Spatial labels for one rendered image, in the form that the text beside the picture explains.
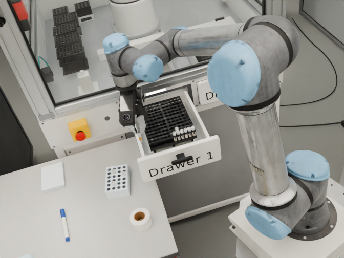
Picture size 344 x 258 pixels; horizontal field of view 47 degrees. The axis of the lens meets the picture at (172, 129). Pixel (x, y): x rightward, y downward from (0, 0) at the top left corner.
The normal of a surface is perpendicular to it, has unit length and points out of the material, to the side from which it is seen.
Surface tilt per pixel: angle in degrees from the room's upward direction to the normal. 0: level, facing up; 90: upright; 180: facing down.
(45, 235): 0
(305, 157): 8
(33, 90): 90
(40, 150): 0
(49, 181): 0
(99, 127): 90
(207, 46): 85
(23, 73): 90
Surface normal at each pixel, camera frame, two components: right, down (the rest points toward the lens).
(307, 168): -0.07, -0.81
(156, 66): 0.71, 0.40
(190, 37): -0.76, -0.18
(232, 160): 0.25, 0.62
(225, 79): -0.72, 0.44
